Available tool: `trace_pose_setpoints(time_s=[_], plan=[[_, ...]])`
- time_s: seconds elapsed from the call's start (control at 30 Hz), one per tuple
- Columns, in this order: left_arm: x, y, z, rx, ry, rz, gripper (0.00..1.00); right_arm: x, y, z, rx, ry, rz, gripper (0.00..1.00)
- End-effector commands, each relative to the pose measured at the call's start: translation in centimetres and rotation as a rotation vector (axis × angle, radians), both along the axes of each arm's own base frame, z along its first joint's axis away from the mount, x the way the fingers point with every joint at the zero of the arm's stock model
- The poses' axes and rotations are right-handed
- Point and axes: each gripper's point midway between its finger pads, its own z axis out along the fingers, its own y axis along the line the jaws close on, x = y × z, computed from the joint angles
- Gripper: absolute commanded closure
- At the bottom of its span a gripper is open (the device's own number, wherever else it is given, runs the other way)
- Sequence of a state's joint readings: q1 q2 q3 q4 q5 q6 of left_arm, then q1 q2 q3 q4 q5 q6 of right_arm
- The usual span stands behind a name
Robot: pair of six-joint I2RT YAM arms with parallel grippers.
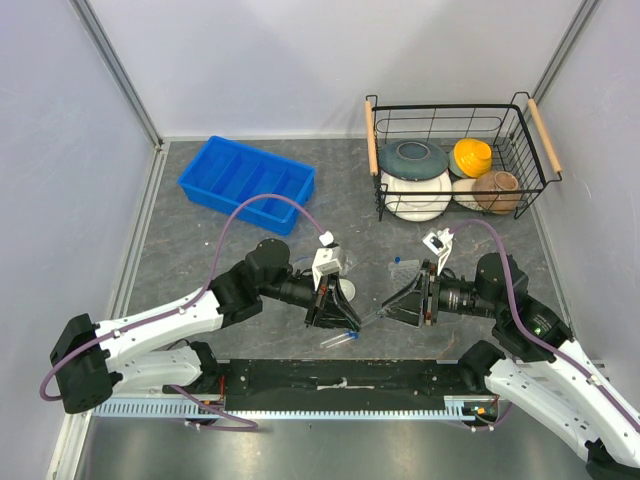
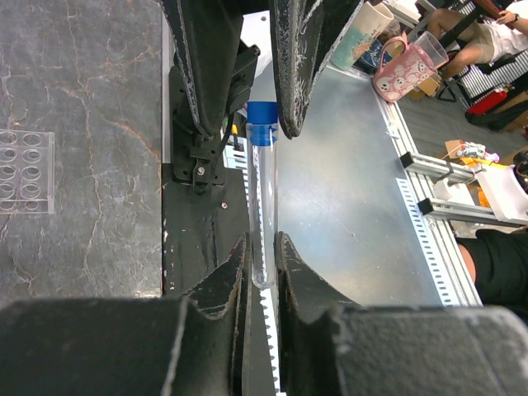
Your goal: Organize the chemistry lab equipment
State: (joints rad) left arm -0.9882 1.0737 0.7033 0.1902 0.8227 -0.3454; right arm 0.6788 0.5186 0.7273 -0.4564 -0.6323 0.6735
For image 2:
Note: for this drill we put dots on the illustrated paper cup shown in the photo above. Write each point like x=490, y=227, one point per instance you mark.
x=368, y=23

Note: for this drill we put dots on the seated person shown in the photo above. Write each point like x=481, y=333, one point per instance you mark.
x=487, y=42

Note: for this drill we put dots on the clear acrylic tube rack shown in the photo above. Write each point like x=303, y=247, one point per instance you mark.
x=27, y=172

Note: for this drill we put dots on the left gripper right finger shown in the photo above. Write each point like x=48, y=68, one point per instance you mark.
x=330, y=345

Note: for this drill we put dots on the pink ghost mug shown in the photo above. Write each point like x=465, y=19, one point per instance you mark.
x=402, y=73

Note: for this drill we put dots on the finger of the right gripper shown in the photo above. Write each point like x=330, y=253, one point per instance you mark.
x=216, y=68
x=304, y=35

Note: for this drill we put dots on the blue capped test tube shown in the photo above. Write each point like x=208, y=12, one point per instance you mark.
x=262, y=137

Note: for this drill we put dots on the clear plastic cup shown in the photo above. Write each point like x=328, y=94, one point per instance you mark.
x=430, y=50

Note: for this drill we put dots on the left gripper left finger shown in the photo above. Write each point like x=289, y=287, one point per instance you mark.
x=188, y=345

